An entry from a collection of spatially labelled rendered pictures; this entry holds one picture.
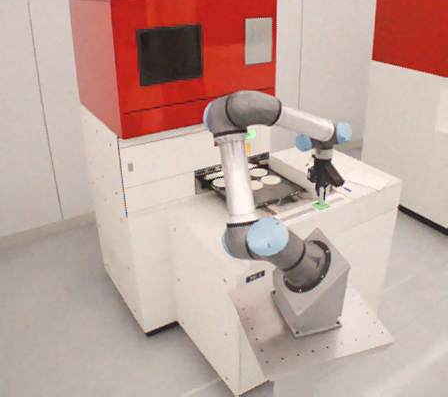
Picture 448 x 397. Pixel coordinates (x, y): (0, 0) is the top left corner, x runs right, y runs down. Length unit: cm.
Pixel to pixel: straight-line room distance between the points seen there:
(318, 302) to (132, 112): 107
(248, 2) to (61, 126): 188
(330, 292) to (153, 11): 125
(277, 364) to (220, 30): 137
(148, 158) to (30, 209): 177
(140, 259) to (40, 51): 172
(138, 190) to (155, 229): 24
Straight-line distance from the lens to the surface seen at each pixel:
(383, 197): 216
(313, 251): 142
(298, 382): 176
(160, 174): 210
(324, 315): 147
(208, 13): 198
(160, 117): 195
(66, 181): 360
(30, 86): 334
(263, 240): 132
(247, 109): 135
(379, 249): 233
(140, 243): 222
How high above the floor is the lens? 187
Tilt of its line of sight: 25 degrees down
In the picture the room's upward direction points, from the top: 1 degrees counter-clockwise
